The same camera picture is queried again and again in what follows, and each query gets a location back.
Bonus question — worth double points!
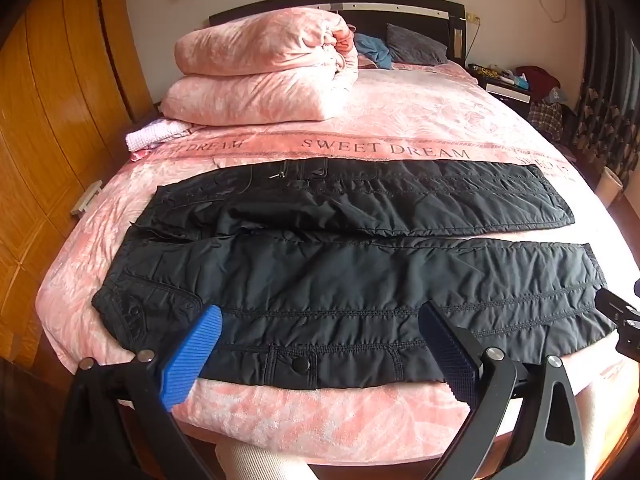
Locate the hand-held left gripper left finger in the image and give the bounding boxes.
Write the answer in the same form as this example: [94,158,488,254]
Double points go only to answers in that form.
[56,304,223,480]

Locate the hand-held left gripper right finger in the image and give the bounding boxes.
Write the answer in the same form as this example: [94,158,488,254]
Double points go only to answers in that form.
[417,301,587,480]

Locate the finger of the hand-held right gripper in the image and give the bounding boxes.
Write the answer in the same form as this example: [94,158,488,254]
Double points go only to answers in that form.
[615,317,640,361]
[595,287,640,322]

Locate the black padded pants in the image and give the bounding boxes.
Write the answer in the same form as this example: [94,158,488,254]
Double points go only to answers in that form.
[91,156,617,391]

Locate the white cup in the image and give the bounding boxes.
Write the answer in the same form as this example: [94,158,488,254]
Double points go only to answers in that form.
[597,166,623,199]

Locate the person's white ribbed trouser leg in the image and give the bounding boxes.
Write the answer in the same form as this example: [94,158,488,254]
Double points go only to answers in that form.
[215,437,321,480]

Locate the plaid cloth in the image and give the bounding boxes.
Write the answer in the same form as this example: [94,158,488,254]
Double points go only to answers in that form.
[529,101,566,134]

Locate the dark patterned curtain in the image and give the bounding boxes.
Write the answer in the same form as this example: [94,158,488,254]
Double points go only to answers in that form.
[572,0,640,183]

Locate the white pink small towel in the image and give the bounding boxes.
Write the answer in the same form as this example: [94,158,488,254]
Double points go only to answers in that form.
[125,118,193,152]

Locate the pink printed bedspread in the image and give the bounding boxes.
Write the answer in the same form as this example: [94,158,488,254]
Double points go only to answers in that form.
[39,59,632,466]

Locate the dark nightstand with white drawer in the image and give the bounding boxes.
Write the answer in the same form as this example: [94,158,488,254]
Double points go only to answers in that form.
[467,62,533,117]

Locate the dark red bag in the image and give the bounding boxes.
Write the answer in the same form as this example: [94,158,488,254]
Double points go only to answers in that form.
[516,65,561,93]

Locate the wooden wardrobe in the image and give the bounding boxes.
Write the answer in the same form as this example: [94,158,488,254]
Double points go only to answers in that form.
[0,0,156,361]

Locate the folded pink quilt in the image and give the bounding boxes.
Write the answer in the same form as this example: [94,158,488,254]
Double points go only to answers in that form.
[160,7,361,126]

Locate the grey pillow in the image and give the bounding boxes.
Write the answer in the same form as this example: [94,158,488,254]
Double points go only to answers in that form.
[386,23,448,66]

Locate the blue cloth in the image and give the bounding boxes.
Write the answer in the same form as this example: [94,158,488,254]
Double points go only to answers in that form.
[354,33,396,69]

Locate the dark wooden bed headboard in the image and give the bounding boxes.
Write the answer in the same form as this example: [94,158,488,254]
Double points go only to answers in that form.
[209,0,468,63]

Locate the small white bracket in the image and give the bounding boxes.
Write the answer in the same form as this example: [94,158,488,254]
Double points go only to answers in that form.
[72,185,103,216]

